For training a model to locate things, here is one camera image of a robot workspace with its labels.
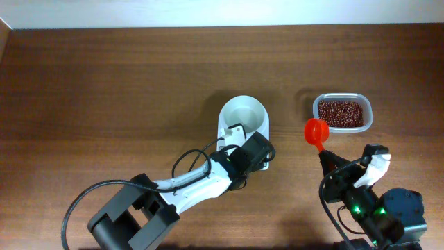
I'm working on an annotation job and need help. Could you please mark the orange measuring scoop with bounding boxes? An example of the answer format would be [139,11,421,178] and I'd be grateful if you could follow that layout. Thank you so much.
[304,118,330,152]

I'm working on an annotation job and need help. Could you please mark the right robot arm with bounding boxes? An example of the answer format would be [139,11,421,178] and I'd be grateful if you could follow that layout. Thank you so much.
[319,144,427,249]

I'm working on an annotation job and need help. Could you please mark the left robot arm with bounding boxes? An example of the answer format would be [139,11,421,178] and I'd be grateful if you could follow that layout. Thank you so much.
[87,132,275,249]

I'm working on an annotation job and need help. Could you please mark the white digital kitchen scale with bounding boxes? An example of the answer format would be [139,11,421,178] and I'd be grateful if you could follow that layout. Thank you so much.
[218,103,270,140]

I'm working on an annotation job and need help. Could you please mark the white round bowl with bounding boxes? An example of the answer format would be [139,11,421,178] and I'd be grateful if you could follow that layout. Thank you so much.
[218,95,270,135]

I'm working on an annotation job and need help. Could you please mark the red beans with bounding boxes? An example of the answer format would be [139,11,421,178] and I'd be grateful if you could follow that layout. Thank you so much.
[317,101,364,128]

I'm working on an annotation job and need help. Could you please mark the clear plastic container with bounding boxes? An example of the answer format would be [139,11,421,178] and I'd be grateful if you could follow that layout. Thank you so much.
[312,93,373,133]

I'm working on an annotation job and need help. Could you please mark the left black cable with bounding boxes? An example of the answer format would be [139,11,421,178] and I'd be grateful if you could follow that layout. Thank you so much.
[60,137,226,250]

